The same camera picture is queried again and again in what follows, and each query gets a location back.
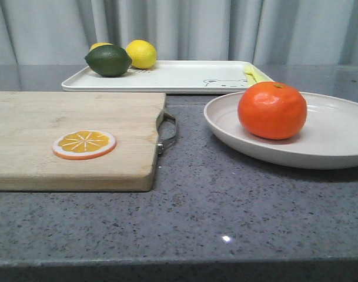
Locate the orange mandarin fruit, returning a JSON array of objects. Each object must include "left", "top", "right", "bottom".
[{"left": 237, "top": 82, "right": 307, "bottom": 140}]

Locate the cream round plate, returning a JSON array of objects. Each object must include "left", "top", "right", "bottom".
[{"left": 204, "top": 92, "right": 358, "bottom": 170}]

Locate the cream bear print tray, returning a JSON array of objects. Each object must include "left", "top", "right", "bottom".
[{"left": 62, "top": 61, "right": 252, "bottom": 95}]

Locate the yellow lemon right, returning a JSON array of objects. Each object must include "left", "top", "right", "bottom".
[{"left": 126, "top": 39, "right": 158, "bottom": 69}]

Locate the orange slice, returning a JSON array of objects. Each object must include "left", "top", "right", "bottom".
[{"left": 52, "top": 130, "right": 116, "bottom": 160}]

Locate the green lime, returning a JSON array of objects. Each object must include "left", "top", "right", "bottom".
[{"left": 85, "top": 45, "right": 132, "bottom": 77}]

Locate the yellow lemon behind lime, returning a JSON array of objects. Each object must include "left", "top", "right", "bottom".
[{"left": 89, "top": 42, "right": 113, "bottom": 51}]

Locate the wooden cutting board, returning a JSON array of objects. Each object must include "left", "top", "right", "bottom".
[{"left": 0, "top": 91, "right": 166, "bottom": 192}]

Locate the grey curtain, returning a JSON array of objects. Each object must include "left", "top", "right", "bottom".
[{"left": 0, "top": 1, "right": 358, "bottom": 65}]

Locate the metal cutting board handle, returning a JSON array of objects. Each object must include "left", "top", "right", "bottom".
[{"left": 156, "top": 112, "right": 178, "bottom": 156}]

